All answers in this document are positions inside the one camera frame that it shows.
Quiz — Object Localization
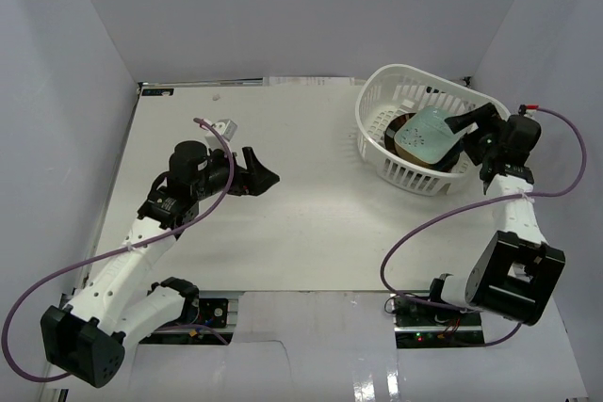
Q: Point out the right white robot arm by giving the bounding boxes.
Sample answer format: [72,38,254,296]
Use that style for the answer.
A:
[425,104,565,326]

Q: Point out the black label sticker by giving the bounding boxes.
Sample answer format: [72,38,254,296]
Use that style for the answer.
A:
[140,88,174,97]

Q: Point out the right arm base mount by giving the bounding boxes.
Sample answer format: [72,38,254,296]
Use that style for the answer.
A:
[383,296,485,349]

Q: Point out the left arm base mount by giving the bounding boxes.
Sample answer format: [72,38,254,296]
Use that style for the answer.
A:
[139,297,237,346]

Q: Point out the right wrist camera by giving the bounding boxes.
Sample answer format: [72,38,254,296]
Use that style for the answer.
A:
[517,104,539,118]

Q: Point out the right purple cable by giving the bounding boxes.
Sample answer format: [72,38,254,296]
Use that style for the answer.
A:
[380,107,589,347]

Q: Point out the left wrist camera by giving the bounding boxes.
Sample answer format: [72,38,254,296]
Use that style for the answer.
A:
[205,119,237,150]

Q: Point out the papers at table back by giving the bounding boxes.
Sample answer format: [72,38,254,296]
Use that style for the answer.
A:
[262,76,366,87]

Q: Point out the round black rimmed plate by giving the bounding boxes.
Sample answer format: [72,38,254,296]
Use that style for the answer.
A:
[383,113,462,172]

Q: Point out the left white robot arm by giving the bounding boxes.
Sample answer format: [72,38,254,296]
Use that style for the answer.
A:
[41,140,280,388]

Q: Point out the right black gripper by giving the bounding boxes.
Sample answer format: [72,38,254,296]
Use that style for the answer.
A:
[446,103,505,168]

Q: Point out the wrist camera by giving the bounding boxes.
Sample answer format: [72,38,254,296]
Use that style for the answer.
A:
[205,119,237,150]
[517,104,539,118]

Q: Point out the white plastic basket bin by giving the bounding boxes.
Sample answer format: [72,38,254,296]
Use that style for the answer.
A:
[355,64,510,196]

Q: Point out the teal rectangular plate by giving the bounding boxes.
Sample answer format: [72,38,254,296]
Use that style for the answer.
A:
[393,106,462,167]

